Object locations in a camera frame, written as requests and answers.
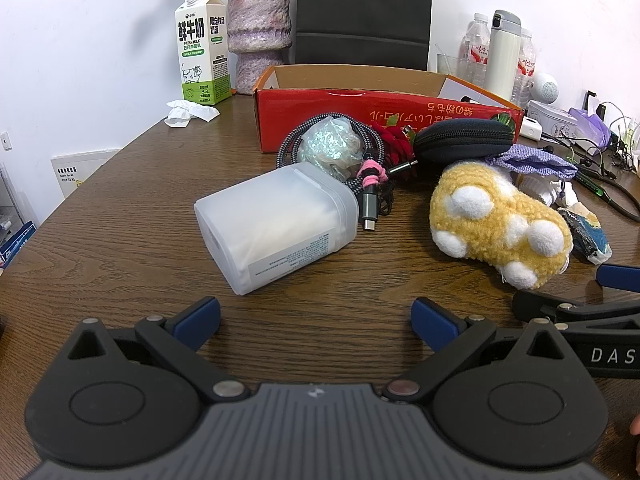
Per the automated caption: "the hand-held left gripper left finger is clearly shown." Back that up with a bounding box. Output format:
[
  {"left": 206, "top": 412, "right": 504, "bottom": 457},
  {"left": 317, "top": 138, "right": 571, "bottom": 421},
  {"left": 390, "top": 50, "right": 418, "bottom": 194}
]
[{"left": 65, "top": 296, "right": 251, "bottom": 404}]

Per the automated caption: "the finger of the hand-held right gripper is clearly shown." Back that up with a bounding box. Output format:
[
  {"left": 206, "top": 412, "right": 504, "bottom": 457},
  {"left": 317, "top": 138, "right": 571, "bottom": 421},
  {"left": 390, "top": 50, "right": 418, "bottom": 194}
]
[
  {"left": 596, "top": 263, "right": 640, "bottom": 293},
  {"left": 512, "top": 289, "right": 640, "bottom": 329}
]

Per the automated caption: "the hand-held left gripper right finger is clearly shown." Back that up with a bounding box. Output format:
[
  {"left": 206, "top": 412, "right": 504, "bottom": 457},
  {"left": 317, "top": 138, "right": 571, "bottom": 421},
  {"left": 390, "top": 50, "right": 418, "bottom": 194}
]
[{"left": 382, "top": 297, "right": 568, "bottom": 405}]

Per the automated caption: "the purple cloth pouch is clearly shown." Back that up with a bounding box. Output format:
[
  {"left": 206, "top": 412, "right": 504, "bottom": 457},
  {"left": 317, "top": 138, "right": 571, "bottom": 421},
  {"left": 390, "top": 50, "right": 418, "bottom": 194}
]
[{"left": 485, "top": 143, "right": 578, "bottom": 181}]

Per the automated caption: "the red artificial flower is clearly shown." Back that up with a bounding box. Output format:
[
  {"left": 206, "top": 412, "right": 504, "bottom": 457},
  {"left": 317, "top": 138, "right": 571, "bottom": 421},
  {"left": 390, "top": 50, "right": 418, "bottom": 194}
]
[{"left": 375, "top": 112, "right": 418, "bottom": 181}]

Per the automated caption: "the braided charging cable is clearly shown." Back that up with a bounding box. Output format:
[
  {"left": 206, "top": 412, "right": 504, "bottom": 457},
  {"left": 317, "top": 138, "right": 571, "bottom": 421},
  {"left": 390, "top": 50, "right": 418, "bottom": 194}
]
[{"left": 276, "top": 114, "right": 418, "bottom": 233}]

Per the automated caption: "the red cardboard box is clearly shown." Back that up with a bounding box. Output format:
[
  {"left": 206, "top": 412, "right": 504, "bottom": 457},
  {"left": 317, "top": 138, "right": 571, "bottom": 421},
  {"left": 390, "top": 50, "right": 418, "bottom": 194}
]
[{"left": 251, "top": 64, "right": 526, "bottom": 153}]

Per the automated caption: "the crumpled blue yellow wrapper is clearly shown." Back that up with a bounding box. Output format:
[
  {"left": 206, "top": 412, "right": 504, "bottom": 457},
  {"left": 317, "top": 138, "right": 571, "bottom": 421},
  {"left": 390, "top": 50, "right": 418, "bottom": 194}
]
[{"left": 557, "top": 205, "right": 613, "bottom": 265}]

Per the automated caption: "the yellow plush paw toy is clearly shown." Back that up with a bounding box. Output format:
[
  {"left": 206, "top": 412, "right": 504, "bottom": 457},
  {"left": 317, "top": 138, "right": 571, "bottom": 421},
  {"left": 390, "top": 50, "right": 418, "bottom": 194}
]
[{"left": 430, "top": 160, "right": 573, "bottom": 290}]

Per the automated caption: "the translucent plastic box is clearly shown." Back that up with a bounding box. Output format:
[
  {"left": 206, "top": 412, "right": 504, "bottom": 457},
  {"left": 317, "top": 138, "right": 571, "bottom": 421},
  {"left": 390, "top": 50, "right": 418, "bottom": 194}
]
[{"left": 194, "top": 162, "right": 361, "bottom": 296}]

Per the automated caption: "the wooden desk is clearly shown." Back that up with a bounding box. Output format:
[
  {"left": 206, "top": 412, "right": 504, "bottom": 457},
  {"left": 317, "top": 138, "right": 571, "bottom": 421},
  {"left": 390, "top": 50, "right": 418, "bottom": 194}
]
[{"left": 0, "top": 92, "right": 640, "bottom": 480}]

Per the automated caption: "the purple plastic bag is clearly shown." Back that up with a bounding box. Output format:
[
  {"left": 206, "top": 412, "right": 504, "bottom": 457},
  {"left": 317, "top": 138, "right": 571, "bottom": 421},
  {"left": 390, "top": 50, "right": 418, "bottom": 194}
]
[{"left": 570, "top": 106, "right": 612, "bottom": 148}]

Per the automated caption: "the printed tin box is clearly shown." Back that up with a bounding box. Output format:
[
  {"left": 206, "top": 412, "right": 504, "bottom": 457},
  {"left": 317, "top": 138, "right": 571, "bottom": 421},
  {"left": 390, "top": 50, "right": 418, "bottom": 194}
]
[{"left": 527, "top": 100, "right": 578, "bottom": 137}]

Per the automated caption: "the black zip case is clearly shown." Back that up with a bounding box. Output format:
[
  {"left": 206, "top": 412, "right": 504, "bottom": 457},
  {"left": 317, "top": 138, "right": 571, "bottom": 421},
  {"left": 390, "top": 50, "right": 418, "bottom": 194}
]
[{"left": 414, "top": 120, "right": 516, "bottom": 163}]

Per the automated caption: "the cluttered shelf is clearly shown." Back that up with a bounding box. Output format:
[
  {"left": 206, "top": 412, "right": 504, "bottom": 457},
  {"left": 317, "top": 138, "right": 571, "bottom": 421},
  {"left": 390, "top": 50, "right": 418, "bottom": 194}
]
[{"left": 0, "top": 160, "right": 41, "bottom": 268}]

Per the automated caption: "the white round speaker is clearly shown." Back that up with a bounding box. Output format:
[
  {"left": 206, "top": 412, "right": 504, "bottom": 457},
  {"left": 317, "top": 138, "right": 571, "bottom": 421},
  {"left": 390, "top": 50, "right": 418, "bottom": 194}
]
[{"left": 531, "top": 72, "right": 560, "bottom": 103}]

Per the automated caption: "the crumpled clear plastic bag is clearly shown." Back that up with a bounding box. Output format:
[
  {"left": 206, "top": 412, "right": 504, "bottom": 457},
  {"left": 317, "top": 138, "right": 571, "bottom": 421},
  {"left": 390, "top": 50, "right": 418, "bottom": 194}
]
[{"left": 298, "top": 115, "right": 366, "bottom": 181}]

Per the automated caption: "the crumpled white tissue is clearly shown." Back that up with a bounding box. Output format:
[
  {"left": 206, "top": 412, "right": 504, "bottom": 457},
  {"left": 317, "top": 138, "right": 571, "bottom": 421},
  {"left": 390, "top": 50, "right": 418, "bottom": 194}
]
[{"left": 165, "top": 100, "right": 220, "bottom": 128}]

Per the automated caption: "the clear plastic water bottle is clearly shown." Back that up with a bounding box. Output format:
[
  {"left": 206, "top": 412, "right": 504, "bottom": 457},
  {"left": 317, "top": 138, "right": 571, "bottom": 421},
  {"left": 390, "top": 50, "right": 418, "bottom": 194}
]
[
  {"left": 459, "top": 12, "right": 491, "bottom": 88},
  {"left": 512, "top": 27, "right": 540, "bottom": 108}
]

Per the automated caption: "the white thermos bottle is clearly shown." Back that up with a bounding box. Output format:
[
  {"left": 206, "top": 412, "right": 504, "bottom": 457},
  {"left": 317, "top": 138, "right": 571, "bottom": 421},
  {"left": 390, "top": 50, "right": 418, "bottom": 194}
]
[{"left": 484, "top": 9, "right": 522, "bottom": 103}]

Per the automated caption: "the clear glass cup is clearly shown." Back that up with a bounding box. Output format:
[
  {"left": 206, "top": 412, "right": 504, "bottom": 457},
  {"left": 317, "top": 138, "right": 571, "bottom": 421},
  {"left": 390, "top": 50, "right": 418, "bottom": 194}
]
[{"left": 436, "top": 52, "right": 463, "bottom": 76}]

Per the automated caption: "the green white milk carton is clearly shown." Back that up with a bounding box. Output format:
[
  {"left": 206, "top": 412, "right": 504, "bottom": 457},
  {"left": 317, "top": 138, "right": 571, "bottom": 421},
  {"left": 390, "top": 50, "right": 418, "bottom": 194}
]
[{"left": 174, "top": 0, "right": 233, "bottom": 107}]

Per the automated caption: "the purple stone vase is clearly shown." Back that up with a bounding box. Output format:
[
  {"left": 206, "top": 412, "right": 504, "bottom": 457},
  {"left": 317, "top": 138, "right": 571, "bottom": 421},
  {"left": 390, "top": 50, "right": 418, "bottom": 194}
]
[{"left": 226, "top": 0, "right": 292, "bottom": 96}]

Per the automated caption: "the black paper bag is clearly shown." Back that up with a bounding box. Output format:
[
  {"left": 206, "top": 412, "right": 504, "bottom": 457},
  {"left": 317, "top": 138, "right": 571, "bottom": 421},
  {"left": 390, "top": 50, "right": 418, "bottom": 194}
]
[{"left": 296, "top": 0, "right": 434, "bottom": 72}]

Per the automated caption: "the tangle of black cables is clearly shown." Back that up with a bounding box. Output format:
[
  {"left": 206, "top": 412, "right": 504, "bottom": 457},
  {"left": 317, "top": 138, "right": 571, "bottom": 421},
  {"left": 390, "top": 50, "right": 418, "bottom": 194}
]
[{"left": 545, "top": 102, "right": 640, "bottom": 181}]

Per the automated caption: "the pink hair tie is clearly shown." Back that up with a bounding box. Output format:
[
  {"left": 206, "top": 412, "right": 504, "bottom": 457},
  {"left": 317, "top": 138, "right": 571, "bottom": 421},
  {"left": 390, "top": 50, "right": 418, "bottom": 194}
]
[{"left": 357, "top": 159, "right": 388, "bottom": 188}]

